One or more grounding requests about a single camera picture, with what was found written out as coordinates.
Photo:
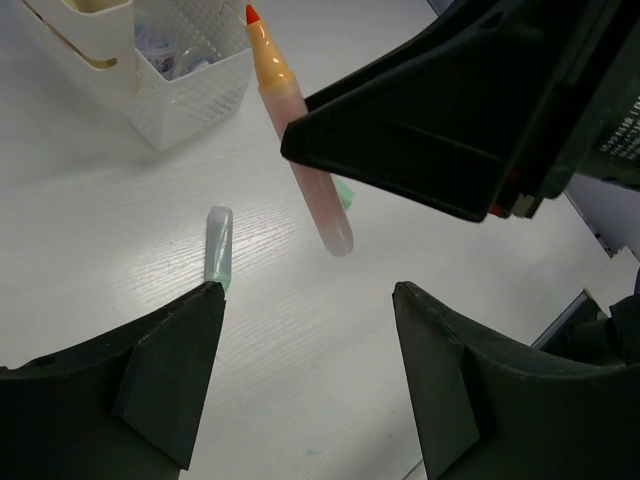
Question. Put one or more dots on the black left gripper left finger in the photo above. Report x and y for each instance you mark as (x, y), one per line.
(126, 404)

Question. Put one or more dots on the paperclip jar near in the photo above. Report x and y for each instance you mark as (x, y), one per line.
(157, 44)

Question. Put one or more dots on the white perforated basket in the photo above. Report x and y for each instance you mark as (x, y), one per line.
(168, 112)

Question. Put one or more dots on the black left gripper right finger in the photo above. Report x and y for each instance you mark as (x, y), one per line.
(489, 407)

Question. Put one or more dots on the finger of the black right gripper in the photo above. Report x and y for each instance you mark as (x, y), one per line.
(458, 163)

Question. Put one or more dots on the green uncapped highlighter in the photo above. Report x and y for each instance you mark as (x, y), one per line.
(218, 248)

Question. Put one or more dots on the cream divided side organizer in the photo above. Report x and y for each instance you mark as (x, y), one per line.
(91, 42)

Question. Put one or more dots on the green highlighter cap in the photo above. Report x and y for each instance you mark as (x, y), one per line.
(345, 193)

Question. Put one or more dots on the paperclip jar far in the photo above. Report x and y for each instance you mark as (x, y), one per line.
(190, 60)

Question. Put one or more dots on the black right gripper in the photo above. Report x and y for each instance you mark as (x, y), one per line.
(483, 56)

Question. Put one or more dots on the paperclip jar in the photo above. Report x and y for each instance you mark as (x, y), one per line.
(190, 60)
(157, 44)

